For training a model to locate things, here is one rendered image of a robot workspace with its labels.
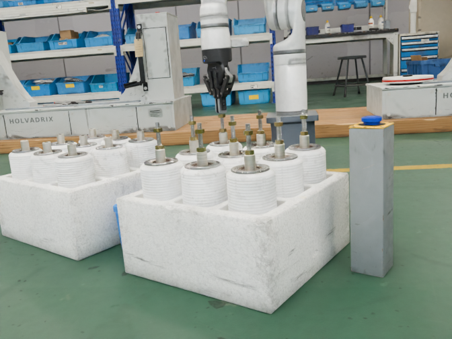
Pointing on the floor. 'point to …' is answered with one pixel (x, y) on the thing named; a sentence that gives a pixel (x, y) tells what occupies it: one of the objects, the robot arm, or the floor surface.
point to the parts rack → (118, 49)
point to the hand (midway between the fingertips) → (220, 105)
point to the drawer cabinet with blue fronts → (414, 48)
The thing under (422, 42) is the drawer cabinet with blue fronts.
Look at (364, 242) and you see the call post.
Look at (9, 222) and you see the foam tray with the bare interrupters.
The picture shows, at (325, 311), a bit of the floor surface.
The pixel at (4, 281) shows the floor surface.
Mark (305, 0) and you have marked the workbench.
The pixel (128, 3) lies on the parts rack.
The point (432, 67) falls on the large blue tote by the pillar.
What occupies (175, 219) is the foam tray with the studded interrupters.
